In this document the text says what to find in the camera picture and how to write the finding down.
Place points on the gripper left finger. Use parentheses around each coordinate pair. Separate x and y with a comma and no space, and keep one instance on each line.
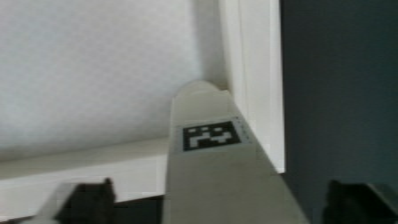
(78,205)

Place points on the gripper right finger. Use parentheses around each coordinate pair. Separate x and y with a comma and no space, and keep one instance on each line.
(360,204)

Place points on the white desk leg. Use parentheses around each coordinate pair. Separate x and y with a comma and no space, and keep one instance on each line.
(223,187)

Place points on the white desk tabletop tray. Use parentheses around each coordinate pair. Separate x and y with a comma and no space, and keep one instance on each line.
(97,56)

